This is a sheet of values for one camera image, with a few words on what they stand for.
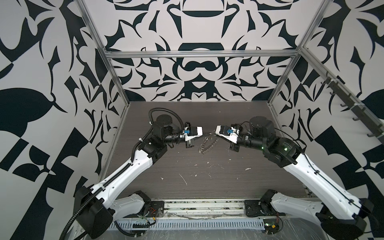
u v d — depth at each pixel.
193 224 0.65
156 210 0.73
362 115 0.55
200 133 0.52
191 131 0.50
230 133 0.51
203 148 0.64
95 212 0.37
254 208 0.74
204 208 0.76
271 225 0.71
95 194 0.39
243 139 0.53
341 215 0.39
